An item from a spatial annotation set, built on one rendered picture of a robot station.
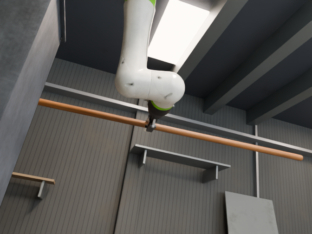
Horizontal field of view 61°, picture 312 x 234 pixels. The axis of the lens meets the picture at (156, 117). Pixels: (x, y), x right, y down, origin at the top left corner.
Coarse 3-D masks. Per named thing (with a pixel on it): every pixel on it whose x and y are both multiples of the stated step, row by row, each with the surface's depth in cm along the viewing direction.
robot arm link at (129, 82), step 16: (128, 0) 94; (144, 0) 93; (128, 16) 92; (144, 16) 92; (128, 32) 90; (144, 32) 90; (128, 48) 87; (144, 48) 89; (128, 64) 84; (144, 64) 87; (128, 80) 82; (144, 80) 83; (128, 96) 85; (144, 96) 86
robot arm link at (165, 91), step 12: (156, 72) 86; (168, 72) 87; (156, 84) 84; (168, 84) 84; (180, 84) 86; (156, 96) 85; (168, 96) 86; (180, 96) 87; (156, 108) 95; (168, 108) 95
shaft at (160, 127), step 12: (60, 108) 114; (72, 108) 114; (84, 108) 116; (120, 120) 118; (132, 120) 118; (168, 132) 122; (180, 132) 122; (192, 132) 123; (228, 144) 125; (240, 144) 126; (252, 144) 128; (288, 156) 130; (300, 156) 131
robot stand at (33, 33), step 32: (0, 0) 50; (32, 0) 52; (64, 0) 61; (0, 32) 48; (32, 32) 50; (64, 32) 71; (0, 64) 46; (32, 64) 52; (0, 96) 44; (32, 96) 58; (0, 128) 44; (0, 160) 48; (0, 192) 53
